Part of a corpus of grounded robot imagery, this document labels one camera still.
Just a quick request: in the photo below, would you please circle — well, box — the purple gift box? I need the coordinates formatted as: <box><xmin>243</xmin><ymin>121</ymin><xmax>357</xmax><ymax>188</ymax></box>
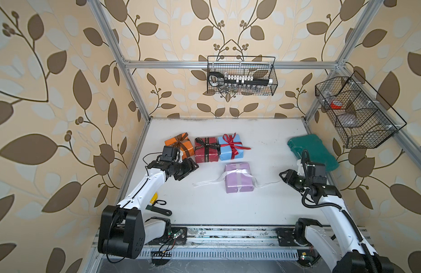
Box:
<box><xmin>225</xmin><ymin>163</ymin><xmax>254</xmax><ymax>193</ymax></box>

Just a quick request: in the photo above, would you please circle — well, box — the white satin ribbon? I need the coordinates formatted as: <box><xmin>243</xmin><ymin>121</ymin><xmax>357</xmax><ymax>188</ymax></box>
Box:
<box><xmin>192</xmin><ymin>169</ymin><xmax>279</xmax><ymax>190</ymax></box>

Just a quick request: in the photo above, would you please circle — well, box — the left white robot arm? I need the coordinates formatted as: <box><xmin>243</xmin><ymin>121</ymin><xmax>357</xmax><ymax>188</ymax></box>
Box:
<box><xmin>98</xmin><ymin>155</ymin><xmax>199</xmax><ymax>259</ymax></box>

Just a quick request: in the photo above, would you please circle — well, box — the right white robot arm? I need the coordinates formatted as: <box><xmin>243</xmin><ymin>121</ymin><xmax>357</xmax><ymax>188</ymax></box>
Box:
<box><xmin>279</xmin><ymin>169</ymin><xmax>394</xmax><ymax>273</ymax></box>

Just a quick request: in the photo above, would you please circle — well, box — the dark red gift box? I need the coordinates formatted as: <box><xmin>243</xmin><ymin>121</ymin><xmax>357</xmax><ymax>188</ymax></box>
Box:
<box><xmin>194</xmin><ymin>136</ymin><xmax>220</xmax><ymax>164</ymax></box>

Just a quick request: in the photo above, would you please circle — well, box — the orange gift box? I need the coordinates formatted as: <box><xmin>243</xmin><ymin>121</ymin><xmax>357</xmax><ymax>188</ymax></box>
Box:
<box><xmin>164</xmin><ymin>132</ymin><xmax>196</xmax><ymax>160</ymax></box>

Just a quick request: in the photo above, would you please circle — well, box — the black lettered ribbon bow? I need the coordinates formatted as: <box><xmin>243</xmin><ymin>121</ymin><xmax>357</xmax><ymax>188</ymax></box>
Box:
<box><xmin>194</xmin><ymin>137</ymin><xmax>221</xmax><ymax>161</ymax></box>

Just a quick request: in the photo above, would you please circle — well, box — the brown satin ribbon bow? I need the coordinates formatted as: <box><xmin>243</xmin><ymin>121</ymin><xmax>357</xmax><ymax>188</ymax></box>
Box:
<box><xmin>169</xmin><ymin>132</ymin><xmax>194</xmax><ymax>154</ymax></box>

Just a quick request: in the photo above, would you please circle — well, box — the red satin ribbon bow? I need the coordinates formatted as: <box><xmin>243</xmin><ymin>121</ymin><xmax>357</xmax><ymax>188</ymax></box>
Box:
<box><xmin>219</xmin><ymin>132</ymin><xmax>252</xmax><ymax>160</ymax></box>

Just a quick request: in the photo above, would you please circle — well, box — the yellow tape measure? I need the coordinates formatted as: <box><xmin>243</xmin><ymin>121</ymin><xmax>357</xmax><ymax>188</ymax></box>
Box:
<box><xmin>150</xmin><ymin>192</ymin><xmax>158</xmax><ymax>205</ymax></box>

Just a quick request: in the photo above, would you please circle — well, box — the green plastic tool case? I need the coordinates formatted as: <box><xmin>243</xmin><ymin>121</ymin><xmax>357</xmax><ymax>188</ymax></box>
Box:
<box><xmin>287</xmin><ymin>134</ymin><xmax>339</xmax><ymax>172</ymax></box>

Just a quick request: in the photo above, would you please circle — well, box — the red item in basket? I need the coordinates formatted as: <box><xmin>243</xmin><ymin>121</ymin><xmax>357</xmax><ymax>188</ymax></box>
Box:
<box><xmin>330</xmin><ymin>100</ymin><xmax>343</xmax><ymax>110</ymax></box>

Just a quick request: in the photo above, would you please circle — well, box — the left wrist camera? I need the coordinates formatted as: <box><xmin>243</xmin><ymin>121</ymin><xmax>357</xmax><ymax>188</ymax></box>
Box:
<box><xmin>159</xmin><ymin>146</ymin><xmax>183</xmax><ymax>162</ymax></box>

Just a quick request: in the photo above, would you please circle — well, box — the black corrugated cable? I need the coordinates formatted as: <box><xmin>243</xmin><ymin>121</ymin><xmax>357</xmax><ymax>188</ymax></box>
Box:
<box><xmin>300</xmin><ymin>149</ymin><xmax>378</xmax><ymax>273</ymax></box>

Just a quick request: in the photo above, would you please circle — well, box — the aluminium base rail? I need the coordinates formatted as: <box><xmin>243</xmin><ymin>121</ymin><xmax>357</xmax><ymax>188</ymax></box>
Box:
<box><xmin>138</xmin><ymin>225</ymin><xmax>319</xmax><ymax>261</ymax></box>

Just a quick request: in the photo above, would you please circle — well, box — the black wire side basket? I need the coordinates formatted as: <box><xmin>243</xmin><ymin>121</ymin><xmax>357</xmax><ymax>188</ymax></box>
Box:
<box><xmin>315</xmin><ymin>71</ymin><xmax>407</xmax><ymax>149</ymax></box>

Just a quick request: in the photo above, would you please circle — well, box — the black wire back basket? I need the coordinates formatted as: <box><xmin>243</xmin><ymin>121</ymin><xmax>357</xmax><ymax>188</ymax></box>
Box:
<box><xmin>206</xmin><ymin>55</ymin><xmax>279</xmax><ymax>97</ymax></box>

